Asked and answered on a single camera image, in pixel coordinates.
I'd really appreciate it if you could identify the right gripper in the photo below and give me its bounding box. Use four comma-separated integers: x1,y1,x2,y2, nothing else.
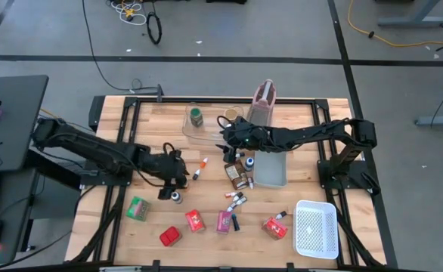
215,117,264,152

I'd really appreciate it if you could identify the brown label jar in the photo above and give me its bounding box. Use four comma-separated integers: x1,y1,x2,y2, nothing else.
224,160,249,191

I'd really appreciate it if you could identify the green lid oregano jar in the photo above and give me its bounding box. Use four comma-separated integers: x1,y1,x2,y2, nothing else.
189,107,204,128

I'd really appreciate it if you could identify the red Froot Loops cereal box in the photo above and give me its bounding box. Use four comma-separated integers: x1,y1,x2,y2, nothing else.
261,216,289,242
184,209,207,233

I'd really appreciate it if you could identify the red lid spice jar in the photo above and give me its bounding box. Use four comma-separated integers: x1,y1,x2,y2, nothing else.
159,225,183,248

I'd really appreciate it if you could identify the magenta Raisin Bran cereal box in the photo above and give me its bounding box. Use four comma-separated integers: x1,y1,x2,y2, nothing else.
215,210,233,235

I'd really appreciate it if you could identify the white perforated plastic basket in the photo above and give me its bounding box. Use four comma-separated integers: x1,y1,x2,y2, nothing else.
292,199,339,261

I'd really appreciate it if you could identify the clear plastic organizer bin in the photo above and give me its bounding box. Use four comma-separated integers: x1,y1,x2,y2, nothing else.
182,101,245,144

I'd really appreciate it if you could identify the green cereal box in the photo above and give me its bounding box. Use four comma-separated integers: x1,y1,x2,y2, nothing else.
125,196,151,222

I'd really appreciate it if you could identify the gray plastic bin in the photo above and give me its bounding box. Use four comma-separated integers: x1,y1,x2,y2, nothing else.
252,150,289,189

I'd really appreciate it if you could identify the gray desk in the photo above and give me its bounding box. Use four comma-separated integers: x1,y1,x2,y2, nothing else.
0,168,37,265

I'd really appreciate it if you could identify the black desk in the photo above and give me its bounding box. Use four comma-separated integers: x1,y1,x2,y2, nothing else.
0,74,50,174

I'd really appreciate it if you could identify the gray desk leg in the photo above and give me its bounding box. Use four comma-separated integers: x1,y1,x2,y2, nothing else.
376,0,443,28
414,115,443,127

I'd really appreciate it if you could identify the pink handle box grater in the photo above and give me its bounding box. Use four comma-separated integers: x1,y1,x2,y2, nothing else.
246,78,277,128

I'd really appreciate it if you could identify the black metal table frame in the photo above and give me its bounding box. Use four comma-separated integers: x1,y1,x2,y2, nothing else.
65,94,398,270

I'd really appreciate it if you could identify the thin yellow cable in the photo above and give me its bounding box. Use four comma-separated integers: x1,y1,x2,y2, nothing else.
39,108,62,121

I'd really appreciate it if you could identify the long black floor cable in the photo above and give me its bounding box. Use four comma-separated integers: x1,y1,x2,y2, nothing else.
81,0,162,95

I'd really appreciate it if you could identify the black coiled cable loop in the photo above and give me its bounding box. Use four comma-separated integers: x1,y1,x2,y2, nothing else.
146,11,163,46

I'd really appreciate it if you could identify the white and yellow cable bundle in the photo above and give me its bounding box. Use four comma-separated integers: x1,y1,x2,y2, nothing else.
106,0,147,26

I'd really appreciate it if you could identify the yellow extension cable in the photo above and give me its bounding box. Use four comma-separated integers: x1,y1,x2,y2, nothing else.
347,0,443,48

